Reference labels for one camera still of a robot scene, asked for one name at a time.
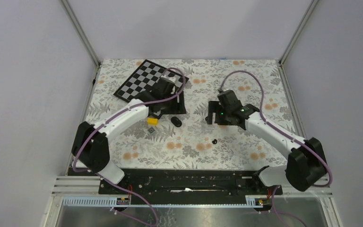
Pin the white slotted cable duct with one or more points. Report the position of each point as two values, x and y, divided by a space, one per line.
165 201

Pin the floral patterned table mat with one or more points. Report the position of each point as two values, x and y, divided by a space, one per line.
190 146

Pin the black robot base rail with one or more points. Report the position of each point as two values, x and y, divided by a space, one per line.
162 182

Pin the yellow block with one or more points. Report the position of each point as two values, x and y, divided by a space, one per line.
152 121

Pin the black earbud case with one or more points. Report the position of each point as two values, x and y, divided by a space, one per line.
176 121

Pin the black white checkerboard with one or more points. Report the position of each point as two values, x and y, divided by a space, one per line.
146 77

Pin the left aluminium frame post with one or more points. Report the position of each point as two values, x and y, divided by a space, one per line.
80 32

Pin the aluminium frame post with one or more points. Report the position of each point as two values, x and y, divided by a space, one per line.
80 32
307 15

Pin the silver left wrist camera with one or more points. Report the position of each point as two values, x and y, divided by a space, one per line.
169 77

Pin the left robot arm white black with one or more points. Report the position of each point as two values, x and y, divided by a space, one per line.
91 144

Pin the right aluminium frame post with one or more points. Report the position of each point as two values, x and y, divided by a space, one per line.
307 15

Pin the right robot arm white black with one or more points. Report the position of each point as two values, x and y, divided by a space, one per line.
306 163

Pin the small grey square tile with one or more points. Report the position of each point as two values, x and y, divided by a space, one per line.
151 130

